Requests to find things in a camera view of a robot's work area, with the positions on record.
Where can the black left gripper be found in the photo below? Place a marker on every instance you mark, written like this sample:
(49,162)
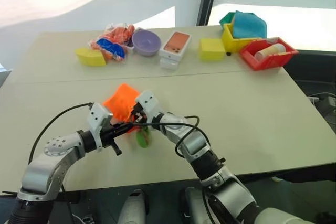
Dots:
(108,134)

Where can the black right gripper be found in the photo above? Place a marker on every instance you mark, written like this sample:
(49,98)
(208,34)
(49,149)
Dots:
(139,115)

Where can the orange fabric pouch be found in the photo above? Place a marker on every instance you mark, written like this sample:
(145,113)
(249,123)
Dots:
(120,100)

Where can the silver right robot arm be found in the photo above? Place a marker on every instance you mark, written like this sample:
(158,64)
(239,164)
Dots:
(199,145)

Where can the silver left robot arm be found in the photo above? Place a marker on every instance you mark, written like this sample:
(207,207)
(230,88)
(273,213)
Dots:
(52,155)

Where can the green oval tag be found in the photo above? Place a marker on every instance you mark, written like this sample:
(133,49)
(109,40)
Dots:
(143,138)

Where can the blue snack packet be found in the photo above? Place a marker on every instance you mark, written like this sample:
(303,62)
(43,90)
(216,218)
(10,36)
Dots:
(111,48)

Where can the white rounded shell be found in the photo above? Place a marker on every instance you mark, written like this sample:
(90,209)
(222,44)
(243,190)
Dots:
(134,208)

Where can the yellow wedge sponge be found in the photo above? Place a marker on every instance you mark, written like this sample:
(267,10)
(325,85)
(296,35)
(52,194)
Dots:
(90,56)

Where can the purple bowl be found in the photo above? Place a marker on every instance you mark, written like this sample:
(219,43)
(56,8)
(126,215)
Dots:
(146,42)

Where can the phone box with orange picture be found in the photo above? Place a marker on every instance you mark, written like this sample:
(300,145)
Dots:
(175,45)

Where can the orange snack bag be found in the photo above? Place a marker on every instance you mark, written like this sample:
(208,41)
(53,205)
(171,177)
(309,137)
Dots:
(118,33)

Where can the yellow block sponge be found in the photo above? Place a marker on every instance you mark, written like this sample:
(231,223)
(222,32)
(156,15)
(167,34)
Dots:
(211,49)

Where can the yellow plastic bin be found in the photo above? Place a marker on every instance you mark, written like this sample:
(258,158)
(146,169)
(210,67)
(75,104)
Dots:
(235,41)

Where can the green plastic bin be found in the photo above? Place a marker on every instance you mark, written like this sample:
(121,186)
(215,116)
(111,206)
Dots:
(226,20)

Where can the blue cloth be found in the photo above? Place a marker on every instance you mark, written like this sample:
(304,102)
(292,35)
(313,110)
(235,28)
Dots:
(249,24)

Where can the red plastic bin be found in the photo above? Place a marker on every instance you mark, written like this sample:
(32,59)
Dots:
(270,57)

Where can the beige cup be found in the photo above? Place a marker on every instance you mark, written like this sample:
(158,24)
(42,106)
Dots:
(270,50)

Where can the white power strip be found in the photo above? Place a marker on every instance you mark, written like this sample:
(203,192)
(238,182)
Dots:
(314,100)

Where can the grey power adapter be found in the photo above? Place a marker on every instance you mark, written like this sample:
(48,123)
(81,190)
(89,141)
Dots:
(329,102)

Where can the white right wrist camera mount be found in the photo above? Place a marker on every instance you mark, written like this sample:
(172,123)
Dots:
(147,102)

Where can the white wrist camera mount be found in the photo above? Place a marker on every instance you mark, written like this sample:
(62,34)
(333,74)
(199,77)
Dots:
(147,102)
(97,118)

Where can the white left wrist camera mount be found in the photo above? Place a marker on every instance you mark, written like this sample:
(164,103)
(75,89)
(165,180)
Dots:
(97,118)

